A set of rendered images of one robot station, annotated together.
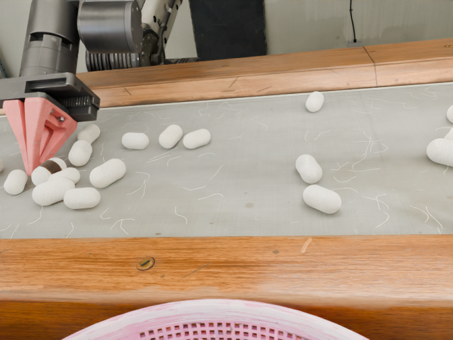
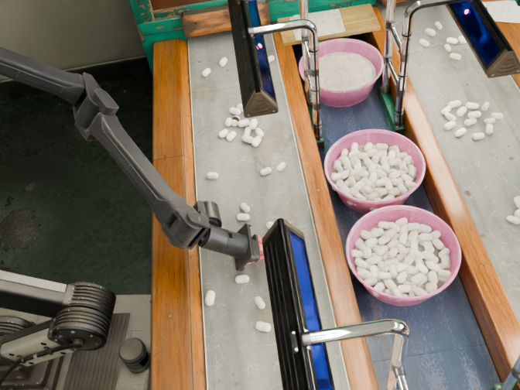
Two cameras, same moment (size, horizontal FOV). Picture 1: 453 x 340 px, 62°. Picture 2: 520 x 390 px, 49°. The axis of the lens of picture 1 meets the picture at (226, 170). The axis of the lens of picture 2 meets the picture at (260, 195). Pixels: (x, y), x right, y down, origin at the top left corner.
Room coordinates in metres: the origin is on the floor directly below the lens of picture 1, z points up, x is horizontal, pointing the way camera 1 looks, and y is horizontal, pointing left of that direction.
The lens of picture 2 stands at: (0.50, 0.98, 1.94)
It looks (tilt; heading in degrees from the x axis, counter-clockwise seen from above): 50 degrees down; 260
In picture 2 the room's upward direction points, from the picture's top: 10 degrees counter-clockwise
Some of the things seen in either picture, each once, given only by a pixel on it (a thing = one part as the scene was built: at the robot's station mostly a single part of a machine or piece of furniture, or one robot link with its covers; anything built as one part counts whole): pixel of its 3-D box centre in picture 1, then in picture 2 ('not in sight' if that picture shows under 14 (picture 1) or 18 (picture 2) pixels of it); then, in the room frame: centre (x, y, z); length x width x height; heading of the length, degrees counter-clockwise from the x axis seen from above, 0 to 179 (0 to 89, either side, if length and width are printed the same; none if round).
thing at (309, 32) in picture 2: not in sight; (282, 76); (0.15, -0.26, 0.90); 0.20 x 0.19 x 0.45; 78
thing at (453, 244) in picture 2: not in sight; (401, 260); (0.06, 0.31, 0.72); 0.27 x 0.27 x 0.10
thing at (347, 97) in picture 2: not in sight; (340, 75); (-0.08, -0.39, 0.72); 0.27 x 0.27 x 0.10
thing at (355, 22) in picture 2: not in sight; (327, 24); (-0.13, -0.60, 0.77); 0.33 x 0.15 x 0.01; 168
